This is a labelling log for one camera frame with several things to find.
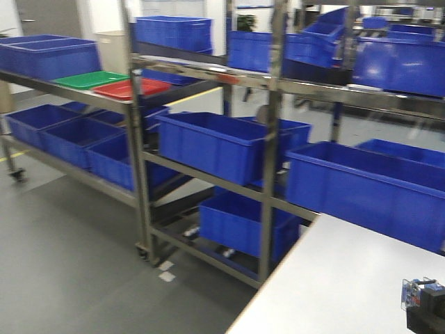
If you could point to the red plastic tray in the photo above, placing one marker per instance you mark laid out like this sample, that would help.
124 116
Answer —
122 90

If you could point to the button switch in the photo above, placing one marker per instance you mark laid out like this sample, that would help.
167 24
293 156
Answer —
411 291

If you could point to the blue bin middle shelf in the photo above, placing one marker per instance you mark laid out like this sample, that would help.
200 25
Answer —
228 148

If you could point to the blue bin shelf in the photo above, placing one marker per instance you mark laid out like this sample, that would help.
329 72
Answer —
235 222
228 148

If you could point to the green plastic tray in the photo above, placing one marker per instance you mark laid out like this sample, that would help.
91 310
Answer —
90 80

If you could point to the blue bin bottom shelf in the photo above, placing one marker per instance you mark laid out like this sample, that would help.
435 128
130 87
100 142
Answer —
235 222

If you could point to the black gripper finger view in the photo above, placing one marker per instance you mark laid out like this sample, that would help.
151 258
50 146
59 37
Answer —
428 315

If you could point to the blue bin top cart right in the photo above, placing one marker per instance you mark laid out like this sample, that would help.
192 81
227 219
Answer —
51 59

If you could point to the steel flow rack frame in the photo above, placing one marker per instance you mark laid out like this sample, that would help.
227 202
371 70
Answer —
275 85

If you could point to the steel cart rack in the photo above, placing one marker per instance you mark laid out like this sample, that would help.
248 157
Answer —
76 143

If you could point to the blue bin front lower left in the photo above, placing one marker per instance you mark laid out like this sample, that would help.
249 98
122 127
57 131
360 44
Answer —
396 197

